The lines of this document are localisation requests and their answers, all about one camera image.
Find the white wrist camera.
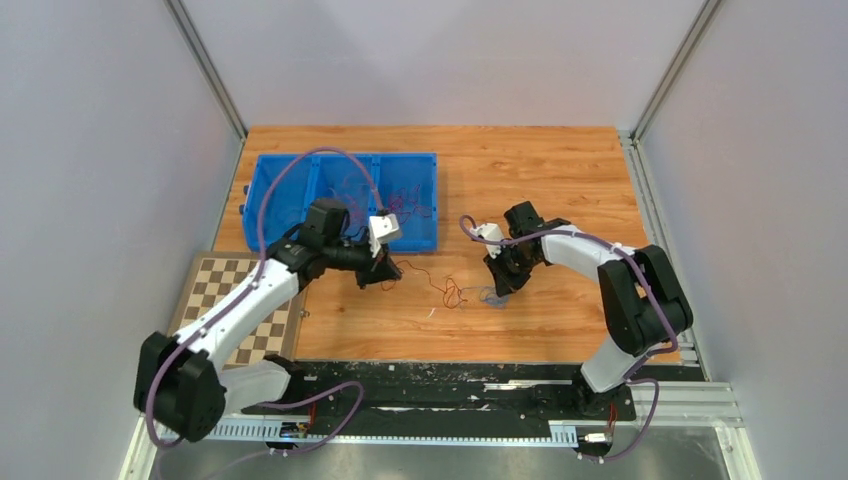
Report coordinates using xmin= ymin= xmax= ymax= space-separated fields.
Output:
xmin=471 ymin=223 xmax=505 ymax=259
xmin=367 ymin=213 xmax=402 ymax=258

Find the blue three-compartment plastic bin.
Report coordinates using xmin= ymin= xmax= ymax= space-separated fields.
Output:
xmin=239 ymin=153 xmax=439 ymax=254

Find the red cable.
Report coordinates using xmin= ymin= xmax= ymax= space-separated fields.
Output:
xmin=380 ymin=182 xmax=468 ymax=311

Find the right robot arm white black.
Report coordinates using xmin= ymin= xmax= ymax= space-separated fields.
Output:
xmin=463 ymin=201 xmax=694 ymax=418

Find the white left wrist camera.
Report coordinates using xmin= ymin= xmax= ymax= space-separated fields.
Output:
xmin=367 ymin=213 xmax=402 ymax=258

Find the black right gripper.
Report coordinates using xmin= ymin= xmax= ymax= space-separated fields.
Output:
xmin=485 ymin=242 xmax=541 ymax=298

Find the white slotted cable duct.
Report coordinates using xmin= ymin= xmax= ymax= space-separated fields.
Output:
xmin=160 ymin=418 xmax=581 ymax=448

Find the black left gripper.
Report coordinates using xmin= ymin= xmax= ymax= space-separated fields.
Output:
xmin=324 ymin=235 xmax=401 ymax=290

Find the left aluminium corner post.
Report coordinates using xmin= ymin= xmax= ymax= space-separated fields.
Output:
xmin=164 ymin=0 xmax=248 ymax=144

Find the blue cable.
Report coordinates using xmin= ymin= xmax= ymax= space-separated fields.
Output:
xmin=460 ymin=284 xmax=513 ymax=311

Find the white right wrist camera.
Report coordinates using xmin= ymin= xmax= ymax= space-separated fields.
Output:
xmin=471 ymin=223 xmax=505 ymax=259

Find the wooden chessboard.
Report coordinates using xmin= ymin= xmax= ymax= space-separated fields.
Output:
xmin=167 ymin=251 xmax=299 ymax=369

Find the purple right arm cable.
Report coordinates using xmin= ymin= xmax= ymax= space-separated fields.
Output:
xmin=459 ymin=213 xmax=680 ymax=463

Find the aluminium frame rail front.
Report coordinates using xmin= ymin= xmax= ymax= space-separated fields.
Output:
xmin=140 ymin=373 xmax=745 ymax=429

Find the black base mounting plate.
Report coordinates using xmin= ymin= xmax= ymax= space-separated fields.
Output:
xmin=280 ymin=360 xmax=636 ymax=438

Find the right aluminium corner post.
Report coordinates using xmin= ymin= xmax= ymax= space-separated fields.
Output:
xmin=631 ymin=0 xmax=724 ymax=143

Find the aluminium corner post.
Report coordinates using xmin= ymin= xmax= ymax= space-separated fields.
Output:
xmin=631 ymin=0 xmax=724 ymax=143
xmin=164 ymin=0 xmax=248 ymax=144

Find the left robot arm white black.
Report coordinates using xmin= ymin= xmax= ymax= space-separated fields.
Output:
xmin=133 ymin=198 xmax=402 ymax=447

